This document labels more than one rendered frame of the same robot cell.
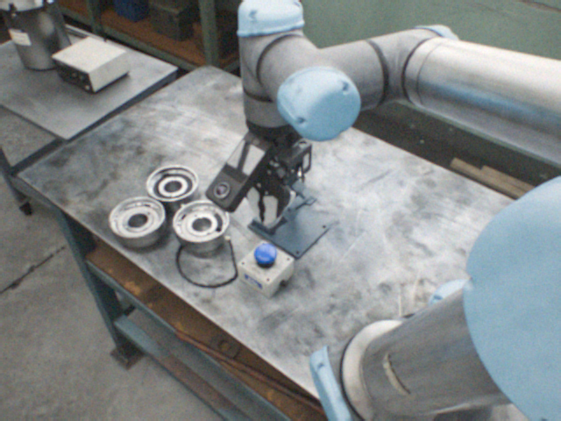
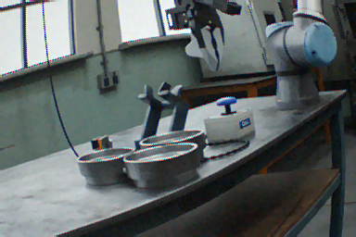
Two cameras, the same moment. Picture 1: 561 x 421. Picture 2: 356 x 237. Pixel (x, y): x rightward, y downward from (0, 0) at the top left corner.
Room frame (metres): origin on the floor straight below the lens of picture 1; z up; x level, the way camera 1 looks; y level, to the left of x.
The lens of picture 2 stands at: (0.58, 0.94, 0.96)
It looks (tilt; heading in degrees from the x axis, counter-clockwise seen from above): 7 degrees down; 274
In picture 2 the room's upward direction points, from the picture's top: 11 degrees counter-clockwise
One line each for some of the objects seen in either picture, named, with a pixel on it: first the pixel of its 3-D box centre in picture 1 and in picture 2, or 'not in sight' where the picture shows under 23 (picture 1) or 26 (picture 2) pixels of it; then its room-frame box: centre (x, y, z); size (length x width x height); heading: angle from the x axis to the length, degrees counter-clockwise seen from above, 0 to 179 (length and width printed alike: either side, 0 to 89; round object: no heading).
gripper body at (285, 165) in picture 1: (275, 146); (190, 5); (0.57, 0.01, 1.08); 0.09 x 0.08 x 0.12; 140
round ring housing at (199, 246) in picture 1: (202, 227); (173, 149); (0.65, 0.15, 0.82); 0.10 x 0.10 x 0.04
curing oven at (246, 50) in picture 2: not in sight; (250, 32); (0.16, -2.40, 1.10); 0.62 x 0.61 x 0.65; 52
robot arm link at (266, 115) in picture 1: (269, 100); not in sight; (0.57, 0.01, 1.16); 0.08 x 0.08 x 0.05
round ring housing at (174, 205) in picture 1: (173, 189); (107, 167); (0.75, 0.22, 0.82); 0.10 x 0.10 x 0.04
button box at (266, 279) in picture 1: (268, 270); (232, 123); (0.54, 0.02, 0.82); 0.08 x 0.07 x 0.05; 52
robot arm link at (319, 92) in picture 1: (321, 86); not in sight; (0.48, -0.05, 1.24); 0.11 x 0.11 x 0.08; 24
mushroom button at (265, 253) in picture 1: (266, 260); (228, 110); (0.55, 0.02, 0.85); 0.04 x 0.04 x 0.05
